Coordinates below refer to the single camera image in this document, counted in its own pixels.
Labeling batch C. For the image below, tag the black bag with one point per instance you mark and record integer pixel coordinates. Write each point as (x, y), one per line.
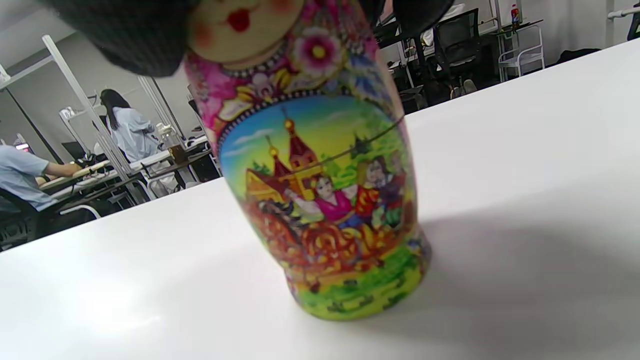
(577, 56)

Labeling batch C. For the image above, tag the person's right hand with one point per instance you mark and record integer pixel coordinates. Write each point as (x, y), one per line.
(125, 35)

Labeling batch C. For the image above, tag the clear jug with brown liquid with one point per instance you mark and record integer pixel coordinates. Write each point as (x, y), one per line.
(177, 147)

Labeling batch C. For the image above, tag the white frame post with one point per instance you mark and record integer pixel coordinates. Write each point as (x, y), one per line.
(85, 110)

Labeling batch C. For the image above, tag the large pink Russian doll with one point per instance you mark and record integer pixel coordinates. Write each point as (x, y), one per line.
(325, 200)

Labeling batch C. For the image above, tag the white chair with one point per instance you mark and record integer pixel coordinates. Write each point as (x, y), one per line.
(522, 57)

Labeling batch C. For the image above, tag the long office desk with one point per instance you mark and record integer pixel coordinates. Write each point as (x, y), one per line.
(150, 167)

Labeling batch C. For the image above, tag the red bottle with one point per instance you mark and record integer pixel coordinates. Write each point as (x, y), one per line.
(515, 16)

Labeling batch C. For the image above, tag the black mesh chair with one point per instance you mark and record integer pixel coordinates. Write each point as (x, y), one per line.
(457, 40)

